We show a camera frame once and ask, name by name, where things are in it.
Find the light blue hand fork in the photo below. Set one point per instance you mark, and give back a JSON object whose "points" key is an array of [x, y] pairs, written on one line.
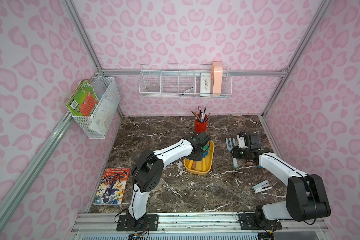
{"points": [[231, 143]]}

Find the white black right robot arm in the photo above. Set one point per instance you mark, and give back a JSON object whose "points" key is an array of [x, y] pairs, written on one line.
{"points": [[306, 197]]}

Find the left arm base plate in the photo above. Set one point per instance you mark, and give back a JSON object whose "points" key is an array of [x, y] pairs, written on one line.
{"points": [[127, 223]]}

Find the pink box on shelf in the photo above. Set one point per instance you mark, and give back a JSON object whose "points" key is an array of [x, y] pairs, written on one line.
{"points": [[217, 74]]}

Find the white stapler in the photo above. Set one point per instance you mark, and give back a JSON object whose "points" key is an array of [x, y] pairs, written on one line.
{"points": [[261, 187]]}

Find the pen on shelf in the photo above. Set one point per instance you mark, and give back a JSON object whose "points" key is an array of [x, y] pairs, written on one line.
{"points": [[190, 90]]}

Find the white mesh wall basket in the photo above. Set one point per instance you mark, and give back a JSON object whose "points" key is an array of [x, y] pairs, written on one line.
{"points": [[97, 125]]}

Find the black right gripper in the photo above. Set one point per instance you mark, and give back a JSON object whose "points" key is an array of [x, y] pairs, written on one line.
{"points": [[237, 151]]}

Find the comic book on table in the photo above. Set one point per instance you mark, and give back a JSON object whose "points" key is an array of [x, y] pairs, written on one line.
{"points": [[112, 187]]}

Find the white wire wall shelf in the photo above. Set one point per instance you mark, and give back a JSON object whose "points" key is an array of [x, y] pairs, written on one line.
{"points": [[169, 80]]}

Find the yellow plastic storage box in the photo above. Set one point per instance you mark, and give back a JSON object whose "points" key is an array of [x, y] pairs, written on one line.
{"points": [[204, 166]]}

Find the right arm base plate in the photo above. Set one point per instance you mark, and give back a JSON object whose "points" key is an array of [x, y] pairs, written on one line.
{"points": [[252, 222]]}

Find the green red book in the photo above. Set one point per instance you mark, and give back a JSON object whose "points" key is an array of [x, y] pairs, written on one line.
{"points": [[83, 101]]}

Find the white card on shelf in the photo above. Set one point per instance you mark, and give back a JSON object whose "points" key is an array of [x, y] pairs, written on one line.
{"points": [[205, 84]]}

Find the red pencil cup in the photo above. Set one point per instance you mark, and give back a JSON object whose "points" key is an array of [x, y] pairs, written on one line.
{"points": [[200, 126]]}

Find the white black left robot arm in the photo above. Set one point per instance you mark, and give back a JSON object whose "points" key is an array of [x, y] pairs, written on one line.
{"points": [[149, 167]]}

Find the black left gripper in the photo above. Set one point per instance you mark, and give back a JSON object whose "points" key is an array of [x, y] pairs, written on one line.
{"points": [[202, 149]]}

